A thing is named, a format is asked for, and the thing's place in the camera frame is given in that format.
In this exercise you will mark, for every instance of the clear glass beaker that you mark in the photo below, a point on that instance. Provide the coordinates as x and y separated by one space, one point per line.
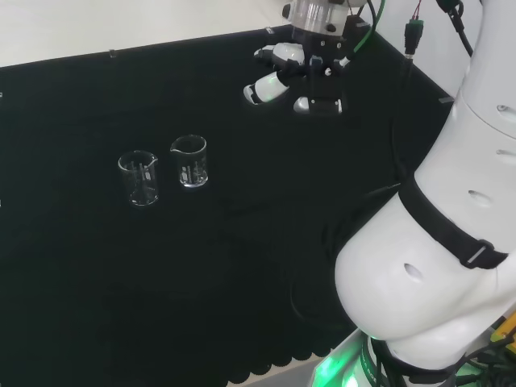
139 181
189 165

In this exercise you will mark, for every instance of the black bench cloth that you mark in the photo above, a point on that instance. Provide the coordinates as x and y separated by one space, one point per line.
201 262

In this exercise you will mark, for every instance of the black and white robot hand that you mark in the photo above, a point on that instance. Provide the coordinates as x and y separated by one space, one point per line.
322 56

